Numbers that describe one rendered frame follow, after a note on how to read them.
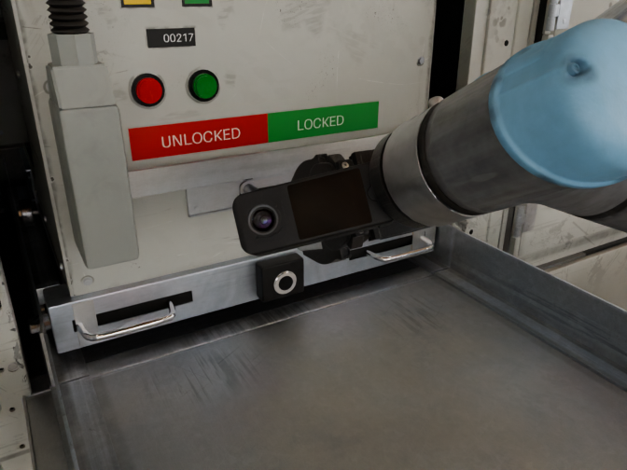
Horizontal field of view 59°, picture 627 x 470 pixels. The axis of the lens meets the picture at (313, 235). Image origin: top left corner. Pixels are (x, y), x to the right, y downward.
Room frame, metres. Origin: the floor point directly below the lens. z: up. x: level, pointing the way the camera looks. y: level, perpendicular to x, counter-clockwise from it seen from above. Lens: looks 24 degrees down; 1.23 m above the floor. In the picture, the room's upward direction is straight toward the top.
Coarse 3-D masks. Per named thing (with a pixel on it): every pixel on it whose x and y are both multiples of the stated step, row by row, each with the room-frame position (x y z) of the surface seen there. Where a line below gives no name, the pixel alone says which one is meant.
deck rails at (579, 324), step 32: (480, 256) 0.70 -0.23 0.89; (512, 256) 0.66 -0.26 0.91; (480, 288) 0.69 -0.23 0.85; (512, 288) 0.65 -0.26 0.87; (544, 288) 0.61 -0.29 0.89; (576, 288) 0.57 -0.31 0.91; (512, 320) 0.61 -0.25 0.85; (544, 320) 0.60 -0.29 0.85; (576, 320) 0.57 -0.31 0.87; (608, 320) 0.53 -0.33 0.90; (576, 352) 0.54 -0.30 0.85; (608, 352) 0.53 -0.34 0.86; (64, 384) 0.48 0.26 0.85; (64, 416) 0.36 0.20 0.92; (96, 416) 0.43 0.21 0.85; (64, 448) 0.39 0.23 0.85; (96, 448) 0.39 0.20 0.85
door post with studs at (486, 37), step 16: (480, 0) 0.76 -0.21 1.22; (496, 0) 0.77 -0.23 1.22; (512, 0) 0.79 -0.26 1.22; (464, 16) 0.81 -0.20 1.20; (480, 16) 0.76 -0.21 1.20; (496, 16) 0.77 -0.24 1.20; (512, 16) 0.79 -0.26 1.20; (464, 32) 0.80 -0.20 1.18; (480, 32) 0.77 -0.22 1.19; (496, 32) 0.77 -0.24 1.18; (512, 32) 0.79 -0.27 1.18; (464, 48) 0.80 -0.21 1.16; (480, 48) 0.77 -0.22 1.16; (496, 48) 0.78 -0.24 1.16; (464, 64) 0.80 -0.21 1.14; (480, 64) 0.77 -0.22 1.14; (496, 64) 0.78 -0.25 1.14; (464, 80) 0.80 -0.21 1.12; (464, 224) 0.75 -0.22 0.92; (480, 224) 0.78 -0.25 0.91
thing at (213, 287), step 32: (256, 256) 0.64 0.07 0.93; (352, 256) 0.71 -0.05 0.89; (64, 288) 0.55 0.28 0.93; (128, 288) 0.55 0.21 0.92; (160, 288) 0.57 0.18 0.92; (192, 288) 0.59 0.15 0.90; (224, 288) 0.61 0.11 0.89; (256, 288) 0.63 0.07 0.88; (64, 320) 0.52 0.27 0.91; (128, 320) 0.55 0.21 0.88
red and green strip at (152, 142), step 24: (216, 120) 0.62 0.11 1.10; (240, 120) 0.64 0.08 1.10; (264, 120) 0.65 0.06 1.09; (288, 120) 0.67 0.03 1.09; (312, 120) 0.69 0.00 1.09; (336, 120) 0.70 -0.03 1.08; (360, 120) 0.72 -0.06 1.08; (144, 144) 0.58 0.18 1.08; (168, 144) 0.60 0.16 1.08; (192, 144) 0.61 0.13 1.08; (216, 144) 0.62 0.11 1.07; (240, 144) 0.64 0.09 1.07
